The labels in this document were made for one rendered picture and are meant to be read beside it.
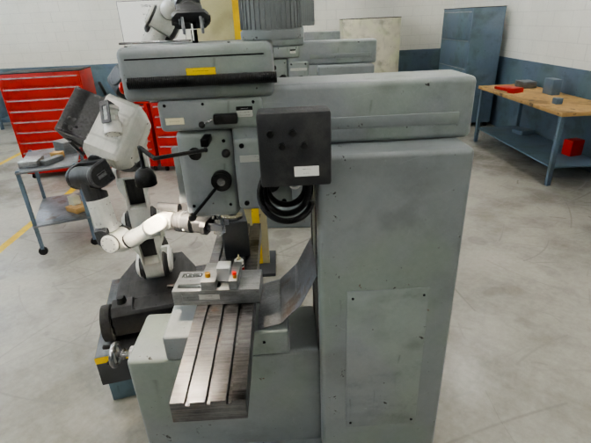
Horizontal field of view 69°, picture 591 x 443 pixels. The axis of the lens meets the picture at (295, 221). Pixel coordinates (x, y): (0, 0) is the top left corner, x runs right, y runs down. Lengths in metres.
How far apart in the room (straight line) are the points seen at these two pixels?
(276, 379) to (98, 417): 1.23
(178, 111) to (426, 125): 0.81
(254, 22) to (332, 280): 0.88
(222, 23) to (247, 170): 1.91
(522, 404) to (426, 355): 1.07
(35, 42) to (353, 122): 10.72
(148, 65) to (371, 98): 0.70
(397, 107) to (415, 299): 0.69
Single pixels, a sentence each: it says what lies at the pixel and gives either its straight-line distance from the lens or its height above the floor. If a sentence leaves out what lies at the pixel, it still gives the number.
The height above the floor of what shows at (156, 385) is 0.58.
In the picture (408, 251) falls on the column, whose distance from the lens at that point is 1.54.
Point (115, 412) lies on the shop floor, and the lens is 2.81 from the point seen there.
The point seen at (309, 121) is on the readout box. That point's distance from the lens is 1.17.
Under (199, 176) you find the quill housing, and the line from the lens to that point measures 1.52.
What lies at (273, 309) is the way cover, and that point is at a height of 0.86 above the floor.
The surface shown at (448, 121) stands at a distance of 1.54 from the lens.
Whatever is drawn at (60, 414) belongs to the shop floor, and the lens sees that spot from 2.94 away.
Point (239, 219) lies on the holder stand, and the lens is 2.03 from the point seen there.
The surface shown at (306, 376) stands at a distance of 1.92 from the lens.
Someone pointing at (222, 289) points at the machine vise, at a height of 0.99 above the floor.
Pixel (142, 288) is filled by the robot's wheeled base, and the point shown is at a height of 0.57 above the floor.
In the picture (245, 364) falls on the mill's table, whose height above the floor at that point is 0.92.
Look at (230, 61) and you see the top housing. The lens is 1.39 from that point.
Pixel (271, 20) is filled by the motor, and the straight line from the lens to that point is 1.42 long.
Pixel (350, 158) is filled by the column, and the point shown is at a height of 1.55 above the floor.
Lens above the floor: 1.95
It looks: 25 degrees down
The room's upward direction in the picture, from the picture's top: 3 degrees counter-clockwise
